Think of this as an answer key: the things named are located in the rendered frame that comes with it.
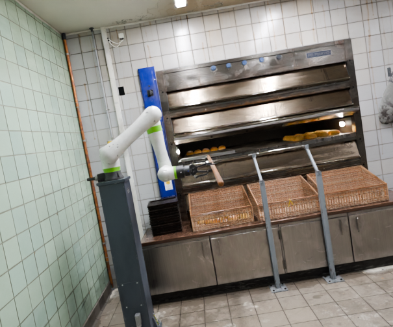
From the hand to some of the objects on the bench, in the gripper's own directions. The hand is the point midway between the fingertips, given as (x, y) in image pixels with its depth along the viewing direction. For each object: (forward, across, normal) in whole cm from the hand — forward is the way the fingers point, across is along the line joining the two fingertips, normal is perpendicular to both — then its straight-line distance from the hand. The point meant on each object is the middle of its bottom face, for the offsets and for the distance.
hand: (212, 166), depth 254 cm
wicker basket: (+61, +59, -76) cm, 114 cm away
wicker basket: (+2, +60, -77) cm, 97 cm away
